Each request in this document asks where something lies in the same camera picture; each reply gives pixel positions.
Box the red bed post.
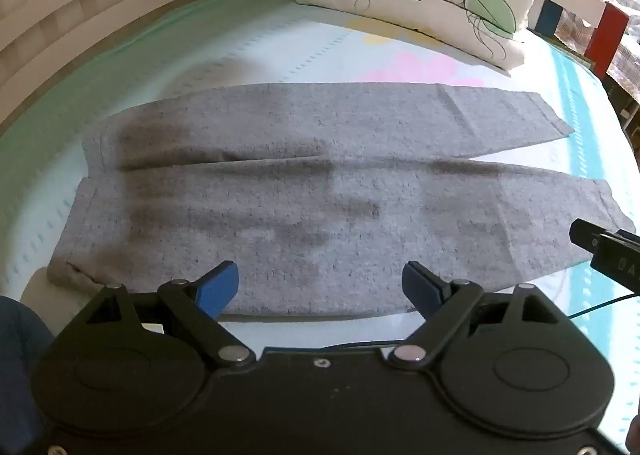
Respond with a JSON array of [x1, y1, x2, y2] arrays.
[[585, 2, 628, 80]]

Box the thin dark cable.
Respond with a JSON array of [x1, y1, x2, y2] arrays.
[[570, 292, 640, 321]]

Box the grey pants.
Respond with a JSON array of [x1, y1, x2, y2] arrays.
[[47, 82, 626, 317]]

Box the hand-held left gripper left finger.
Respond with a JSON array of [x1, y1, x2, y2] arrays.
[[85, 261, 253, 367]]

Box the mint striped bed blanket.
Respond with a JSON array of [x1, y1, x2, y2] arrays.
[[0, 0, 640, 351]]

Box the blue bed frame panel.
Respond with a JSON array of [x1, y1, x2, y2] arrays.
[[537, 0, 563, 36]]

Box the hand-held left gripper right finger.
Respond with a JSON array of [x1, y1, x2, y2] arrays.
[[387, 261, 560, 368]]

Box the person's leg in jeans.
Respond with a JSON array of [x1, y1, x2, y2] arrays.
[[0, 295, 56, 455]]

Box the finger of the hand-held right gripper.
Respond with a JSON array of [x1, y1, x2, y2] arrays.
[[570, 217, 640, 297]]

